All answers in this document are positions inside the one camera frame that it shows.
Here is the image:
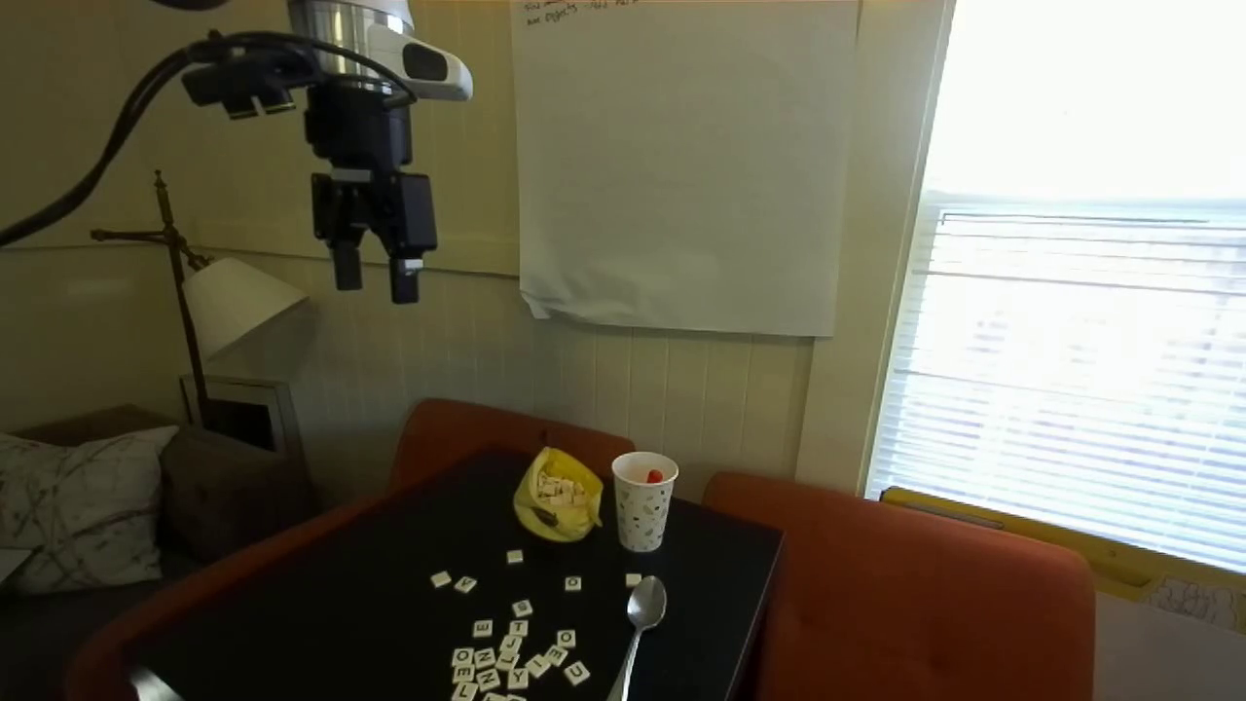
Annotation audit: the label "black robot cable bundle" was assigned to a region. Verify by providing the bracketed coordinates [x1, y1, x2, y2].
[0, 30, 421, 251]

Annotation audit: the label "large white paper sheet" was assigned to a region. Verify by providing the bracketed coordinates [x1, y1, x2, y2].
[506, 0, 864, 344]

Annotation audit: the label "long orange sofa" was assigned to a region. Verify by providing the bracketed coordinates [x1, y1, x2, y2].
[60, 392, 639, 701]

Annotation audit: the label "brown cushion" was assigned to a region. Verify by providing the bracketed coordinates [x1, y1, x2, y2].
[154, 422, 324, 566]

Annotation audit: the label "white window blinds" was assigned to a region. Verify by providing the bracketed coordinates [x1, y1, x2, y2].
[864, 191, 1246, 575]

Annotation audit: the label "yellow wooden ledge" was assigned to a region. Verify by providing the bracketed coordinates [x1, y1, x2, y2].
[875, 484, 1246, 605]

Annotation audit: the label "black square side table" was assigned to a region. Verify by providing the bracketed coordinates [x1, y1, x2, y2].
[122, 445, 785, 701]

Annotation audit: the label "orange armchair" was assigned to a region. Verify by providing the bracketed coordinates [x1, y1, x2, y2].
[698, 466, 1103, 701]

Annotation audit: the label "white patterned pillow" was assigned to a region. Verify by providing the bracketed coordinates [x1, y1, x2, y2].
[0, 422, 182, 600]

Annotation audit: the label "metal spoon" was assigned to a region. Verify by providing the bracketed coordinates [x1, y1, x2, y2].
[605, 571, 675, 701]

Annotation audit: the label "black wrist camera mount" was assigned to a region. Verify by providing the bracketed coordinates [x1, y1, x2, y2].
[180, 49, 421, 175]

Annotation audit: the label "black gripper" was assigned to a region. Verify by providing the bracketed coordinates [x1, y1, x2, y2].
[309, 166, 439, 309]

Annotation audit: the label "shiny metal object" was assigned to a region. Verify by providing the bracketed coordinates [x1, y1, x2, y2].
[125, 663, 186, 701]

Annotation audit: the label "yellow crumpled bag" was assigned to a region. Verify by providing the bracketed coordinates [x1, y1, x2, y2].
[511, 445, 607, 547]

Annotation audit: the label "floor lamp with white shade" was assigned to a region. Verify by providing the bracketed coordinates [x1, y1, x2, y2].
[84, 166, 313, 426]

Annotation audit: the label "white framed dark box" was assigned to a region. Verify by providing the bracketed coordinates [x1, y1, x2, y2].
[175, 373, 313, 461]

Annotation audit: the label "white dotted paper cup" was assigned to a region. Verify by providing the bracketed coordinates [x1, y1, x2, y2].
[607, 447, 680, 558]

